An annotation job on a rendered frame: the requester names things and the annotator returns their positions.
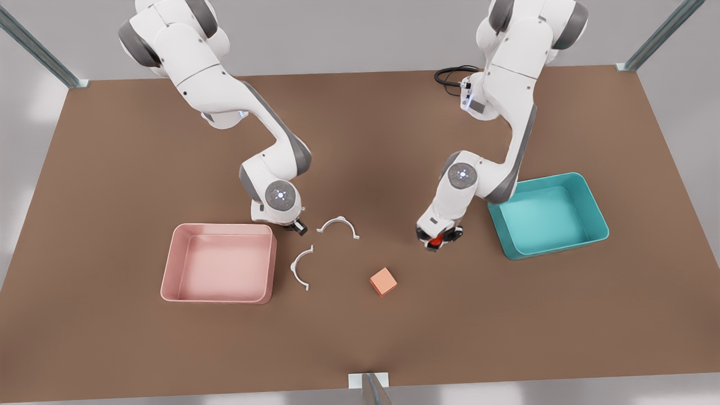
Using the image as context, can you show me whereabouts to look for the white curved pipe clamp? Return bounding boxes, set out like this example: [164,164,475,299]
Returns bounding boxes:
[290,245,315,291]
[316,216,361,240]

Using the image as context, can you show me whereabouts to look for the blue storage box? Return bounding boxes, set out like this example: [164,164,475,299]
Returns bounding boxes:
[487,172,610,261]

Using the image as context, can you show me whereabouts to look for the silver frame post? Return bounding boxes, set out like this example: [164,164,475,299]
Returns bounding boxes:
[348,372,393,405]
[616,0,706,72]
[0,6,90,89]

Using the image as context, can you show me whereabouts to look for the black cable loop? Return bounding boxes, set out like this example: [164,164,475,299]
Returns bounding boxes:
[434,66,480,97]

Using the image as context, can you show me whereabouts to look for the orange cube block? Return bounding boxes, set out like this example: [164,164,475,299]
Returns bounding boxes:
[370,267,398,296]

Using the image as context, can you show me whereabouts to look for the pink storage box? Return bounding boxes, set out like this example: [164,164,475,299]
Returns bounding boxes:
[160,223,277,305]

